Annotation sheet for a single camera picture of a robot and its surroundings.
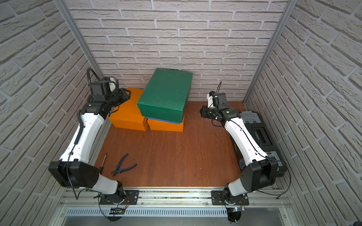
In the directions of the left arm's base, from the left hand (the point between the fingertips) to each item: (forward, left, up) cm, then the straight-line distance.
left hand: (131, 88), depth 75 cm
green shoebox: (-4, -19, -1) cm, 19 cm away
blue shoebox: (-6, -17, -23) cm, 29 cm away
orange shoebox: (+1, +9, -26) cm, 28 cm away
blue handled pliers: (-32, +8, -36) cm, 49 cm away
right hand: (-7, -41, -10) cm, 42 cm away
